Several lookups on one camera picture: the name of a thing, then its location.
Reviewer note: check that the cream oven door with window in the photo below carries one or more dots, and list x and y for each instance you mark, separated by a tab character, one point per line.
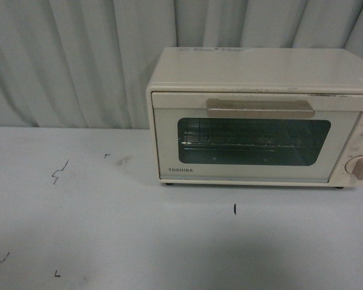
338	137

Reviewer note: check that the beige oven door handle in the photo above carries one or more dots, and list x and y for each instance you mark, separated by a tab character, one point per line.
259	109

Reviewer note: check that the cream Toshiba toaster oven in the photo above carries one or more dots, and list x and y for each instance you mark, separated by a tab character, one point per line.
323	71

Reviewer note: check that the lower beige oven knob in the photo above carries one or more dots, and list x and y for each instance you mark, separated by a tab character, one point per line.
354	166

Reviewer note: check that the white pleated curtain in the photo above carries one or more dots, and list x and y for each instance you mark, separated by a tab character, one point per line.
87	63

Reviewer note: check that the metal wire oven rack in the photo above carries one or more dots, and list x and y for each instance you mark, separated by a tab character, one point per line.
233	134

